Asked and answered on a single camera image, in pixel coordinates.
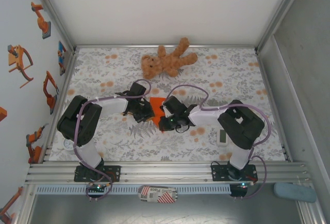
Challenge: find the orange paper sheet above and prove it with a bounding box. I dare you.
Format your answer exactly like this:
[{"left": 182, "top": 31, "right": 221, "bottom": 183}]
[{"left": 149, "top": 96, "right": 167, "bottom": 134}]

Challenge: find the floral print tablecloth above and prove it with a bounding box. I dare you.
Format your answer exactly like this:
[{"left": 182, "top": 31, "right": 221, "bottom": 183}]
[{"left": 48, "top": 46, "right": 287, "bottom": 162}]

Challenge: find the white digital timer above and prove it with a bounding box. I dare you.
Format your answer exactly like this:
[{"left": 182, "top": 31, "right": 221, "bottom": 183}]
[{"left": 216, "top": 129, "right": 229, "bottom": 147}]

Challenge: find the brown teddy bear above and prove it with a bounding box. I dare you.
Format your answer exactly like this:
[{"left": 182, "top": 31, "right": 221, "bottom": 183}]
[{"left": 140, "top": 37, "right": 199, "bottom": 80}]

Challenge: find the red striped printed package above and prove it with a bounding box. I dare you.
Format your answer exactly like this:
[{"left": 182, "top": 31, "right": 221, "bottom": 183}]
[{"left": 138, "top": 184, "right": 178, "bottom": 204}]

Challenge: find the white round analog clock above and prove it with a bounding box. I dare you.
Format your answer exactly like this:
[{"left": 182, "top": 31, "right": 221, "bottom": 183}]
[{"left": 62, "top": 138, "right": 78, "bottom": 152}]

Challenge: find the small circuit board with LEDs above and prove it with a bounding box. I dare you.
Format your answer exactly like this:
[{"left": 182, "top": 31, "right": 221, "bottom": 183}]
[
  {"left": 230, "top": 182, "right": 253, "bottom": 190},
  {"left": 86, "top": 183, "right": 109, "bottom": 191}
]

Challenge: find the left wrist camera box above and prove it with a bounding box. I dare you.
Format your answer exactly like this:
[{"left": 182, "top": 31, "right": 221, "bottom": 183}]
[{"left": 128, "top": 82, "right": 148, "bottom": 99}]

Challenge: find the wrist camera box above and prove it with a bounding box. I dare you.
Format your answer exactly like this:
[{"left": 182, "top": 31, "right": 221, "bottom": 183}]
[
  {"left": 128, "top": 82, "right": 148, "bottom": 99},
  {"left": 161, "top": 95, "right": 187, "bottom": 118}
]

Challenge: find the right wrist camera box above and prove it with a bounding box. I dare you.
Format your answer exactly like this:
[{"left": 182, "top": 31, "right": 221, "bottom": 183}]
[{"left": 161, "top": 95, "right": 187, "bottom": 118}]

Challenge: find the wide aluminium mounting rail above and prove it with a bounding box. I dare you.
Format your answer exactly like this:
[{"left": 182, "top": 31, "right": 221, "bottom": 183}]
[{"left": 24, "top": 159, "right": 314, "bottom": 185}]

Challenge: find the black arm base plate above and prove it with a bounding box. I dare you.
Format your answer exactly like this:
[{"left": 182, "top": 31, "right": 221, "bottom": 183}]
[
  {"left": 74, "top": 165, "right": 122, "bottom": 183},
  {"left": 210, "top": 164, "right": 258, "bottom": 183}
]

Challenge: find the aluminium frame rail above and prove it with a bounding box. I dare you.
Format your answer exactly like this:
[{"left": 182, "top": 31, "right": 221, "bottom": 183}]
[
  {"left": 256, "top": 50, "right": 293, "bottom": 163},
  {"left": 41, "top": 50, "right": 78, "bottom": 163}
]

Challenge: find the blue and orange wall sticker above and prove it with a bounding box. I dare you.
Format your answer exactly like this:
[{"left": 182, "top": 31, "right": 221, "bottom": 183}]
[{"left": 57, "top": 40, "right": 68, "bottom": 76}]

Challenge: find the white slotted cable duct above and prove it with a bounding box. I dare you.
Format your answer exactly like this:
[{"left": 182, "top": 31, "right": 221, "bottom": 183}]
[{"left": 36, "top": 184, "right": 232, "bottom": 194}]

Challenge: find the aluminium frame post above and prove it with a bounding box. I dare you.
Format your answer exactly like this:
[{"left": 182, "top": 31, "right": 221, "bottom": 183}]
[
  {"left": 254, "top": 0, "right": 310, "bottom": 54},
  {"left": 29, "top": 0, "right": 78, "bottom": 54}
]

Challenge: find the orange claw gripper wall sticker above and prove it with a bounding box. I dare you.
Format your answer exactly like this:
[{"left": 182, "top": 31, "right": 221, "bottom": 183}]
[{"left": 7, "top": 44, "right": 35, "bottom": 89}]

